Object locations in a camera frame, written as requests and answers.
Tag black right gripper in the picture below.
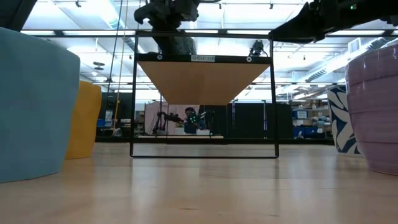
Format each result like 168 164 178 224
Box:
268 0 349 44

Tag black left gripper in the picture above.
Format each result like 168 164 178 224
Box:
133 0 200 32

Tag purple ribbed mug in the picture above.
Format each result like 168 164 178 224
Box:
345 43 398 177

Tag small black mounted device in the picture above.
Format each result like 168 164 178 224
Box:
248 39 269 58

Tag white shelf label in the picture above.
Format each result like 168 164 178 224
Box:
190 55 216 63

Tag pink partition panel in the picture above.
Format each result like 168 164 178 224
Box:
144 103 201 136

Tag black partition panel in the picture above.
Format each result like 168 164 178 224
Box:
198 102 294 139

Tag blue storage bins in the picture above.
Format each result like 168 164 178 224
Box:
292 125 328 139

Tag white blue patterned mug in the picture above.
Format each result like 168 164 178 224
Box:
325 85 363 156

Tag person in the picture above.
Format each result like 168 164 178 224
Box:
182 106 207 135

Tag orange mug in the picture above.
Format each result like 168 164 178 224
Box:
64 80 103 161

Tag light blue mug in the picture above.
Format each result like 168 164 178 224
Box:
0 27 81 184

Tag yellow hanging cord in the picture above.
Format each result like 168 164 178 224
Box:
113 0 129 133

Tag silver ceiling air duct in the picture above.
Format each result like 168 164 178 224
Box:
305 39 398 83

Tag long black cable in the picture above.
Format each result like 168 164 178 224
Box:
106 0 124 135

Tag wooden shelf with black frame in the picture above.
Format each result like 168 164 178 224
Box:
129 30 280 159

